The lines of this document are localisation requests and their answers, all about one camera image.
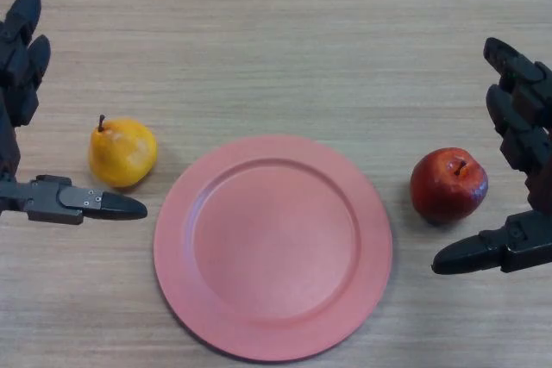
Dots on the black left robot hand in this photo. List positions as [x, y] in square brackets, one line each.
[47, 202]

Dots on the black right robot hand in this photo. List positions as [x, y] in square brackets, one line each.
[526, 243]

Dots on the yellow pear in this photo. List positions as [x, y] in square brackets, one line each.
[123, 157]

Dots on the pink round plate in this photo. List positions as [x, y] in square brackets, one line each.
[276, 251]

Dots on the red apple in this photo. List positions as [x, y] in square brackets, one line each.
[444, 191]

